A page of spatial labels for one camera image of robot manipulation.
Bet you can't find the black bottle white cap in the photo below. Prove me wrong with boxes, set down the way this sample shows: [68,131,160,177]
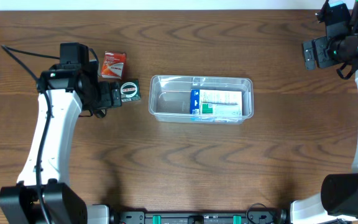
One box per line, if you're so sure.
[93,109,107,119]

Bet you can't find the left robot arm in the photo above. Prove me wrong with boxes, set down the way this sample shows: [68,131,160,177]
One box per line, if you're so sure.
[0,42,122,223]

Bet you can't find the blue fever patch box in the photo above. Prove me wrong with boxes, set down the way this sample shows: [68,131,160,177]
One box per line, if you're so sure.
[190,90,242,123]

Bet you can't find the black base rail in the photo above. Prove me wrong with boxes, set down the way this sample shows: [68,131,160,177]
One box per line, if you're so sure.
[107,208,291,224]

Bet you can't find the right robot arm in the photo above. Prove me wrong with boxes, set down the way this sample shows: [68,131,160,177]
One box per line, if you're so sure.
[289,0,358,223]

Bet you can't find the red white medicine box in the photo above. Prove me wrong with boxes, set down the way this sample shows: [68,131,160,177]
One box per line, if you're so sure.
[101,51,126,80]

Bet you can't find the clear plastic container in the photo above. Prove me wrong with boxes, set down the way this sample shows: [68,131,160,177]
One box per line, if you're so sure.
[149,75,254,124]

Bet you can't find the white green medicine box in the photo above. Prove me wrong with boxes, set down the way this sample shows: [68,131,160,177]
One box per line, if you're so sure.
[200,103,242,116]

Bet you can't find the green Zam-Buk box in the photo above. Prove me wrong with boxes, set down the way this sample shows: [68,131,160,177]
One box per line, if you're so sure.
[120,80,141,103]

